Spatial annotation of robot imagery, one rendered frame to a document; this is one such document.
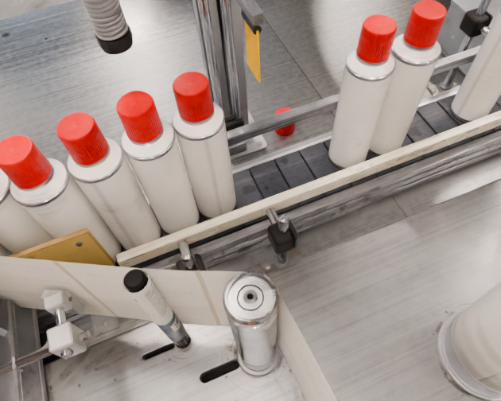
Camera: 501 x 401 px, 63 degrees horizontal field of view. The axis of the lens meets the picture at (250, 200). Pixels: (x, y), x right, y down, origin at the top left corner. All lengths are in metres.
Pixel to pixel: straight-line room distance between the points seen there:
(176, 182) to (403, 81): 0.27
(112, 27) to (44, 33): 0.56
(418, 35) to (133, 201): 0.34
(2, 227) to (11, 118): 0.41
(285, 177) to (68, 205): 0.28
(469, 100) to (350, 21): 0.34
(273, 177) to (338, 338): 0.22
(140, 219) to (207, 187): 0.08
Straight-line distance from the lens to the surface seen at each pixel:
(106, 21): 0.42
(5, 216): 0.43
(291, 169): 0.56
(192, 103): 0.37
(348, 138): 0.52
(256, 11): 0.36
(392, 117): 0.54
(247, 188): 0.55
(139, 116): 0.36
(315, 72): 0.77
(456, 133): 0.61
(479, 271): 0.55
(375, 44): 0.44
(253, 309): 0.28
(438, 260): 0.53
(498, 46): 0.60
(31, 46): 0.96
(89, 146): 0.37
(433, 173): 0.65
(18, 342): 0.48
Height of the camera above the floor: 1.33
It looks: 58 degrees down
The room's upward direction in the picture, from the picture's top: 5 degrees counter-clockwise
